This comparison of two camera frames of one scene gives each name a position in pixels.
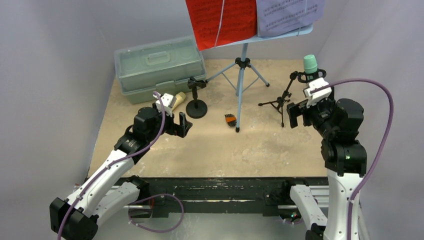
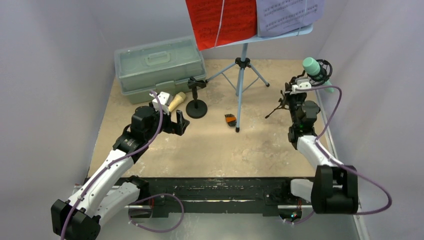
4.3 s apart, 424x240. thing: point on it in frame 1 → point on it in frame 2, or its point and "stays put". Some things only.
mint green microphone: (310, 64) stays put
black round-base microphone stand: (196, 108) stays put
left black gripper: (179, 130) stays put
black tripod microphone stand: (302, 77) → (326, 67)
